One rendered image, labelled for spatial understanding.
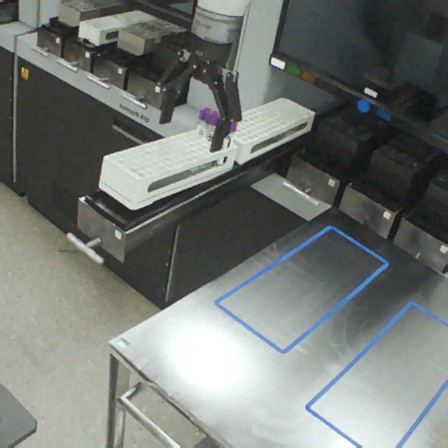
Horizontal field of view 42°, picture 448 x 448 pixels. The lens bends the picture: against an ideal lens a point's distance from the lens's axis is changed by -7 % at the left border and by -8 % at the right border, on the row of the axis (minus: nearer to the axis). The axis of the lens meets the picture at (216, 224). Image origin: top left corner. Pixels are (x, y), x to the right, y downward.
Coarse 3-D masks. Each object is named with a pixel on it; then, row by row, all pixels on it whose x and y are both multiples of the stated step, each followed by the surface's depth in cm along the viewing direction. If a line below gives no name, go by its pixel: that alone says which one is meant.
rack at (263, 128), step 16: (256, 112) 146; (272, 112) 148; (288, 112) 149; (304, 112) 151; (240, 128) 139; (256, 128) 140; (272, 128) 141; (288, 128) 144; (304, 128) 152; (240, 144) 133; (256, 144) 136; (272, 144) 142; (240, 160) 135
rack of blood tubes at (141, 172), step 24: (144, 144) 122; (168, 144) 124; (192, 144) 127; (120, 168) 111; (144, 168) 114; (168, 168) 115; (192, 168) 127; (216, 168) 128; (120, 192) 113; (144, 192) 112; (168, 192) 118
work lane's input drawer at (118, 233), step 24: (288, 144) 147; (240, 168) 134; (264, 168) 141; (96, 192) 117; (192, 192) 124; (216, 192) 129; (96, 216) 115; (120, 216) 113; (144, 216) 115; (168, 216) 119; (192, 216) 126; (72, 240) 115; (96, 240) 116; (120, 240) 113; (144, 240) 117
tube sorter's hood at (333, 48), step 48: (288, 0) 137; (336, 0) 129; (384, 0) 122; (432, 0) 115; (288, 48) 142; (336, 48) 134; (384, 48) 126; (432, 48) 119; (336, 96) 138; (384, 96) 131; (432, 96) 123; (432, 144) 126
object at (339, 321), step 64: (256, 256) 110; (320, 256) 113; (384, 256) 116; (192, 320) 95; (256, 320) 97; (320, 320) 99; (384, 320) 101; (128, 384) 94; (192, 384) 84; (256, 384) 86; (320, 384) 88; (384, 384) 89
